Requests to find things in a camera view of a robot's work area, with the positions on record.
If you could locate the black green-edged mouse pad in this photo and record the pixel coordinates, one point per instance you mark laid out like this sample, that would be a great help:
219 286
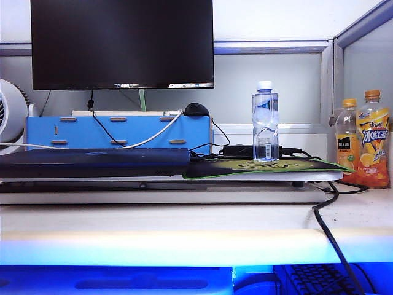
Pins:
221 167

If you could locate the clear mineral water bottle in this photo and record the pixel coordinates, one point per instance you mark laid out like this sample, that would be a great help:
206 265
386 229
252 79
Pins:
265 129

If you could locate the black computer mouse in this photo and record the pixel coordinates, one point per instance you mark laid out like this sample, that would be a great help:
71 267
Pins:
196 110

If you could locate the white round desk fan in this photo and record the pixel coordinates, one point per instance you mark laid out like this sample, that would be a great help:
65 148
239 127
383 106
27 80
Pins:
17 101

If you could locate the white power strip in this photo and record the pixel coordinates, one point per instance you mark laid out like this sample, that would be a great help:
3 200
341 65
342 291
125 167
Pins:
122 113

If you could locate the green monitor stand post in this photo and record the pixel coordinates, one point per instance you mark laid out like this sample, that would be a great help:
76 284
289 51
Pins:
142 99

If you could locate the blue plastic panel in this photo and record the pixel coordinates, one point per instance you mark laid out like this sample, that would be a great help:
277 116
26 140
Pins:
92 279

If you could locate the black power adapter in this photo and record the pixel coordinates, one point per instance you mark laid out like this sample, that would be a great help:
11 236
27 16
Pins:
236 150

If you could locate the black computer monitor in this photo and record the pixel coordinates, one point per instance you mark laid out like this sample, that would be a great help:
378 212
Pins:
122 43

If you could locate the small orange juice bottle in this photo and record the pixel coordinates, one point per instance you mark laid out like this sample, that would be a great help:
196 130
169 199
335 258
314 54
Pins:
346 144

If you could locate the large iced tea bottle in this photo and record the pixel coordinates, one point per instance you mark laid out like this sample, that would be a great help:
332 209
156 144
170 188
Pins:
373 138

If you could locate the black keyboard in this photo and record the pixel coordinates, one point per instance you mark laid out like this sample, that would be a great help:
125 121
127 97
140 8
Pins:
316 279

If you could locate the blue desk organizer box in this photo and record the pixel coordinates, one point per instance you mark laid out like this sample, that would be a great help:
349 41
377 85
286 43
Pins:
76 132

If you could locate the grey partition frame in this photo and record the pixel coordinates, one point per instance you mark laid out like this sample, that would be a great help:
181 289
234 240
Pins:
270 46

